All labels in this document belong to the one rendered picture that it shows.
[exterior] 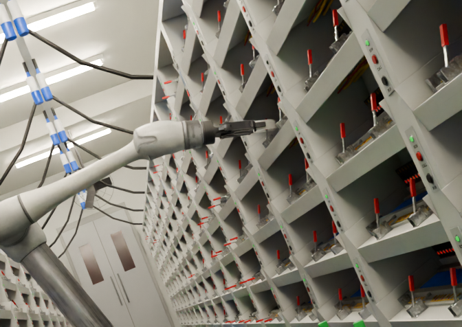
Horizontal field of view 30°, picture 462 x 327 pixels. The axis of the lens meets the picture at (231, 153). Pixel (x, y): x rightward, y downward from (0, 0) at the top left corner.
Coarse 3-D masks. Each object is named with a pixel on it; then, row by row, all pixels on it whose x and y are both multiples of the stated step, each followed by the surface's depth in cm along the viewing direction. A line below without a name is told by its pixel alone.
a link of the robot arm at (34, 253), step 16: (32, 224) 274; (32, 240) 272; (16, 256) 272; (32, 256) 272; (48, 256) 274; (32, 272) 273; (48, 272) 272; (64, 272) 274; (48, 288) 272; (64, 288) 271; (80, 288) 275; (64, 304) 271; (80, 304) 271; (80, 320) 270; (96, 320) 271
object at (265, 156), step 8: (280, 104) 230; (288, 120) 231; (288, 128) 236; (280, 136) 247; (288, 136) 240; (256, 144) 290; (272, 144) 260; (280, 144) 252; (288, 144) 247; (256, 152) 289; (264, 152) 273; (272, 152) 265; (280, 152) 257; (256, 160) 289; (264, 160) 280; (272, 160) 271; (264, 168) 287
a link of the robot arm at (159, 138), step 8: (168, 120) 270; (136, 128) 266; (144, 128) 265; (152, 128) 264; (160, 128) 264; (168, 128) 264; (176, 128) 265; (136, 136) 264; (144, 136) 263; (152, 136) 263; (160, 136) 263; (168, 136) 263; (176, 136) 264; (136, 144) 264; (144, 144) 263; (152, 144) 263; (160, 144) 264; (168, 144) 264; (176, 144) 265; (184, 144) 266; (144, 152) 265; (152, 152) 265; (160, 152) 265; (168, 152) 266; (176, 152) 268
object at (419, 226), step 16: (400, 176) 216; (416, 176) 207; (400, 192) 219; (416, 192) 207; (384, 208) 218; (400, 208) 205; (416, 208) 172; (432, 208) 156; (368, 224) 216; (384, 224) 198; (400, 224) 192; (416, 224) 171; (432, 224) 161; (352, 240) 215; (368, 240) 212; (384, 240) 192; (400, 240) 182; (416, 240) 174; (432, 240) 166; (448, 240) 159; (368, 256) 210; (384, 256) 199
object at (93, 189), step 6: (72, 138) 940; (78, 156) 937; (102, 180) 909; (108, 180) 910; (90, 186) 910; (96, 186) 908; (102, 186) 910; (90, 192) 907; (96, 192) 916; (90, 198) 905; (90, 204) 904
